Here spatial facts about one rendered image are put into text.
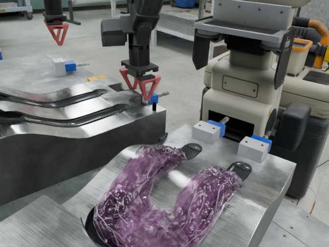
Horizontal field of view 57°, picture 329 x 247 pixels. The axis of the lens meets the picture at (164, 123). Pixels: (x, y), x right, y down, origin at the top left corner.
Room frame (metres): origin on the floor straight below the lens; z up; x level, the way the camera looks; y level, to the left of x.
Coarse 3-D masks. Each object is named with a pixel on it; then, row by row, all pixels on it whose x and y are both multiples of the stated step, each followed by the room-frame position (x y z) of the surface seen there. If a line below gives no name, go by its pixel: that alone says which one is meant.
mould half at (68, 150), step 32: (32, 96) 0.67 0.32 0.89; (64, 96) 0.70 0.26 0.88; (128, 96) 0.70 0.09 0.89; (0, 128) 0.45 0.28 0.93; (32, 128) 0.47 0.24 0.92; (64, 128) 0.53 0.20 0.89; (96, 128) 0.55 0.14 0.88; (128, 128) 0.57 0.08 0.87; (160, 128) 0.63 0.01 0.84; (0, 160) 0.41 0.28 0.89; (32, 160) 0.44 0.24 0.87; (64, 160) 0.48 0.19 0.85; (96, 160) 0.52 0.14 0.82; (0, 192) 0.40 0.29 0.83; (32, 192) 0.44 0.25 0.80
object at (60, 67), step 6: (54, 60) 1.07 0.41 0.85; (60, 60) 1.07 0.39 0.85; (72, 60) 1.12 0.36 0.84; (54, 66) 1.06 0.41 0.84; (60, 66) 1.06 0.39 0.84; (66, 66) 1.07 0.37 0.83; (72, 66) 1.08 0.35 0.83; (78, 66) 1.11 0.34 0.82; (54, 72) 1.08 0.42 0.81; (60, 72) 1.06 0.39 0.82
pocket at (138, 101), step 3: (141, 96) 0.71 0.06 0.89; (129, 99) 0.69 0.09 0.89; (132, 99) 0.69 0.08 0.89; (135, 99) 0.70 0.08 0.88; (138, 99) 0.70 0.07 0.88; (141, 99) 0.71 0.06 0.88; (135, 102) 0.70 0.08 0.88; (138, 102) 0.70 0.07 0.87; (141, 102) 0.71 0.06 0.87; (144, 102) 0.70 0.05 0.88; (138, 105) 0.70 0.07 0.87; (141, 105) 0.71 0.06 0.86; (144, 105) 0.70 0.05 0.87
